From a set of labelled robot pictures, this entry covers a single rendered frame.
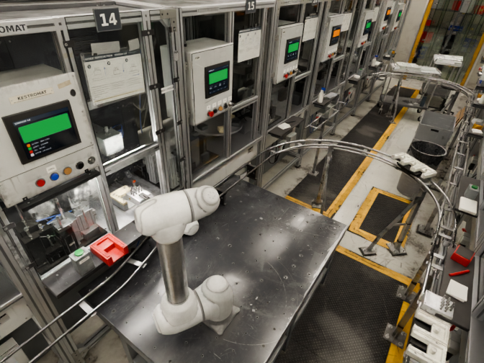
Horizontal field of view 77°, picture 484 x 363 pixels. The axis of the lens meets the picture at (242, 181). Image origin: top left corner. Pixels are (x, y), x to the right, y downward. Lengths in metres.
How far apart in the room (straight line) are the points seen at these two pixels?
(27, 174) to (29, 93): 0.33
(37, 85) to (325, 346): 2.32
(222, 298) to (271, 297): 0.40
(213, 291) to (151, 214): 0.59
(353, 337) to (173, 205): 1.91
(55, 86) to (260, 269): 1.44
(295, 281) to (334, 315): 0.82
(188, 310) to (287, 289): 0.66
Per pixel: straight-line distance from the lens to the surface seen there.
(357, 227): 3.48
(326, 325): 2.63
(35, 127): 1.45
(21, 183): 1.53
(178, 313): 1.49
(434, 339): 1.76
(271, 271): 1.97
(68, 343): 2.30
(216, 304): 1.57
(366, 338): 2.69
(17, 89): 1.42
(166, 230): 1.13
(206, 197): 1.11
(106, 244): 1.84
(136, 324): 1.82
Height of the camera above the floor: 2.21
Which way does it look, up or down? 35 degrees down
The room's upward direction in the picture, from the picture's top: 3 degrees clockwise
